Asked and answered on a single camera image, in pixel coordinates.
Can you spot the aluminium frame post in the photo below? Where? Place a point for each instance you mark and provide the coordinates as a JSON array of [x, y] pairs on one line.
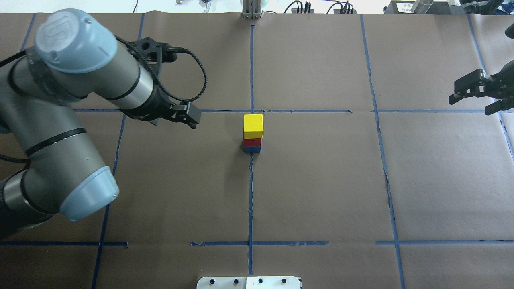
[[251, 9]]

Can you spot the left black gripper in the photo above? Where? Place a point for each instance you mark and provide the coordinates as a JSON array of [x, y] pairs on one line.
[[151, 106]]

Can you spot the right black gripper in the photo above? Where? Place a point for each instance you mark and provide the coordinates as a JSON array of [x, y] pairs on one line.
[[504, 89]]

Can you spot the black power strip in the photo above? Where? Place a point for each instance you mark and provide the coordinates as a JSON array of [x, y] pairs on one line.
[[319, 7]]

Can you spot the blue cube block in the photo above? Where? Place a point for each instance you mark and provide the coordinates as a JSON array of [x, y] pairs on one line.
[[252, 149]]

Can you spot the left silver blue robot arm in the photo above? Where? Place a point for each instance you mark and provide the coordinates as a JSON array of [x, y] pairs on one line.
[[73, 56]]

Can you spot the yellow cube block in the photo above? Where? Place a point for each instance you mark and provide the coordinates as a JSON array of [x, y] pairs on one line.
[[253, 126]]

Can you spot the white mast base bracket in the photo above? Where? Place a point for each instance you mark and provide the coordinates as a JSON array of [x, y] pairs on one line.
[[250, 282]]

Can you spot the red cube block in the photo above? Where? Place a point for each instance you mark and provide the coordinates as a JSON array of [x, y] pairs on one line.
[[252, 142]]

